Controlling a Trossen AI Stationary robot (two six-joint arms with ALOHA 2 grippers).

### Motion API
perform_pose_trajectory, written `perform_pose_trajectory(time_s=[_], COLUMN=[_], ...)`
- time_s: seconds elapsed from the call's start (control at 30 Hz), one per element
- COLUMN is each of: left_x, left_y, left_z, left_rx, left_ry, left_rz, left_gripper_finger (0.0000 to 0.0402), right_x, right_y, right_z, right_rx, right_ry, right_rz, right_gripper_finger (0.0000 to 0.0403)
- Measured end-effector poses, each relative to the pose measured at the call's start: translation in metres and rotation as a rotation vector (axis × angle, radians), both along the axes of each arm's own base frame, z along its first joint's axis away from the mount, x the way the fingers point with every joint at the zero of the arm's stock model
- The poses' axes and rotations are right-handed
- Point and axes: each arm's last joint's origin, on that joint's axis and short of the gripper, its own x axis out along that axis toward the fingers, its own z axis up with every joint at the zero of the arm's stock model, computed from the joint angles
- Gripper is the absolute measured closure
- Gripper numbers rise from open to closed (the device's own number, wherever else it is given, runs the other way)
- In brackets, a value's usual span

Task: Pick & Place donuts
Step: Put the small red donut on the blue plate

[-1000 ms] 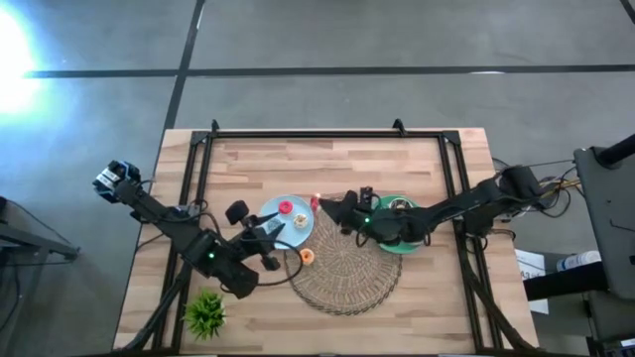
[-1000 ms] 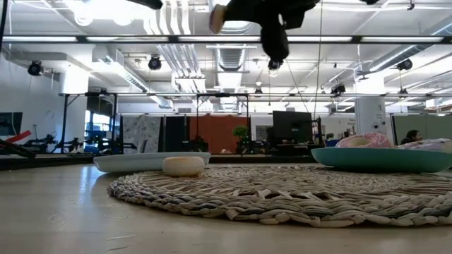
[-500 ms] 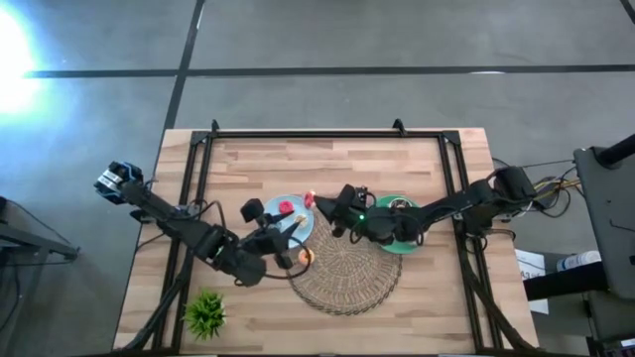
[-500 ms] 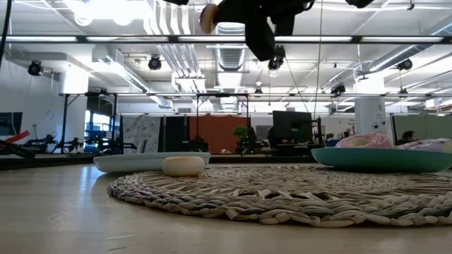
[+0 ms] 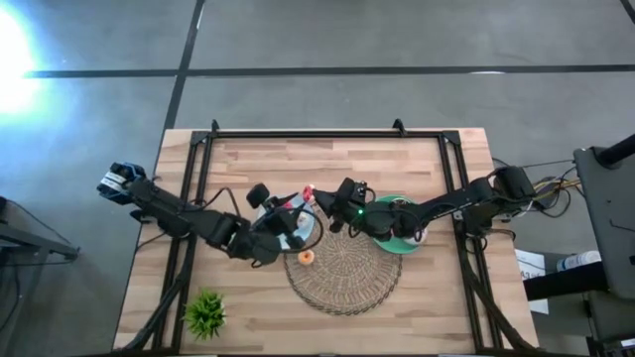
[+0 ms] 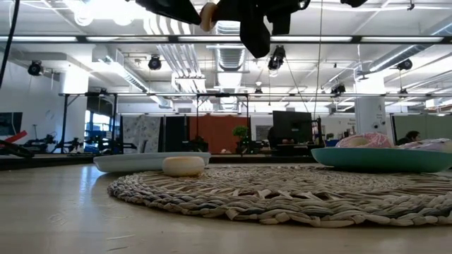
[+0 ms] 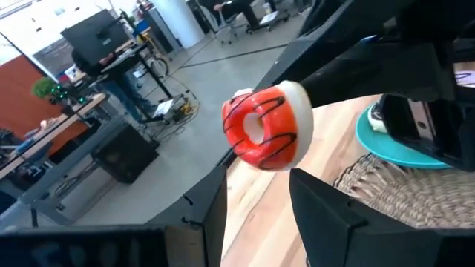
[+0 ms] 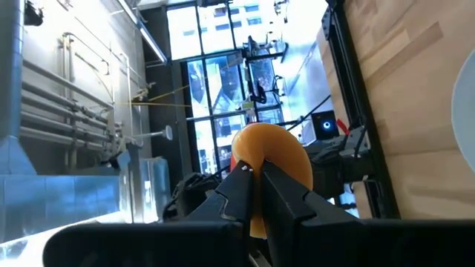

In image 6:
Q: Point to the rust orange partition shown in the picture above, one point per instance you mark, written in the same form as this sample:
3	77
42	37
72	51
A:
215	132

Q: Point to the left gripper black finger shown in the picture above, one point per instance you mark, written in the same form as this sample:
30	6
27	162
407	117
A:
176	10

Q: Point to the dark wall screen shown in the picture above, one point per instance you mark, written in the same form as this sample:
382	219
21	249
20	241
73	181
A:
10	123

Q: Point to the teal plate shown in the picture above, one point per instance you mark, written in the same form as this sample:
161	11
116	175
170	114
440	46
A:
370	160

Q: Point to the black aluminium table frame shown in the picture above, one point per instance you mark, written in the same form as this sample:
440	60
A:
53	161

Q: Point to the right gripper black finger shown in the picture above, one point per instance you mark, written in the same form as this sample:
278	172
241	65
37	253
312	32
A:
229	10

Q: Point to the black computer monitor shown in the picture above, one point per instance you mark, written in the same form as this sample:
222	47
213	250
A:
291	127

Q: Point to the white round column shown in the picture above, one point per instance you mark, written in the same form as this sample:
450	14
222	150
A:
370	113

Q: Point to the round woven placemat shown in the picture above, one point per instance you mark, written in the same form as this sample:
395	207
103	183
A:
282	197

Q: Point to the black crossbar with light strips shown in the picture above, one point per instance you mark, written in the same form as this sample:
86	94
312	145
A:
169	39

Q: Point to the grey-green partition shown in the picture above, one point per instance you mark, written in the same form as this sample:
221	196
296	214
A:
431	128

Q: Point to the grey patterned partition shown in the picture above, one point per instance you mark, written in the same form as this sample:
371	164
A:
141	132

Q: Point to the black background rig frame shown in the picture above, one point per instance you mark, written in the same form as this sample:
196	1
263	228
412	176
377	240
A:
65	120
197	116

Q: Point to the light blue plate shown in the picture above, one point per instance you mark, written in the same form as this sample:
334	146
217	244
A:
134	162

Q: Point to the silver ventilation duct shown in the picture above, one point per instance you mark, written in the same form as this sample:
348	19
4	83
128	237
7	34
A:
230	56

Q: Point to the small orange-frosted donut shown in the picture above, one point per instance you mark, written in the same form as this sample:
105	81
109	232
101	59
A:
207	17
183	166

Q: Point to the large pink-frosted donut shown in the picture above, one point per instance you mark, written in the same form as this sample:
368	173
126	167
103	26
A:
374	141

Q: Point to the black ceiling spotlight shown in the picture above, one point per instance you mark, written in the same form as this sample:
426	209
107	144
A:
154	63
339	89
405	64
276	60
35	68

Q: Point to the person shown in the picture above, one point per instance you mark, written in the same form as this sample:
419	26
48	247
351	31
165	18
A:
411	137

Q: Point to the potted round green tree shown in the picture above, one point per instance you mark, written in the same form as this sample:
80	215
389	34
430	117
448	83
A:
241	132

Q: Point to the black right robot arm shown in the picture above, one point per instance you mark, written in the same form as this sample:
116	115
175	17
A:
353	3

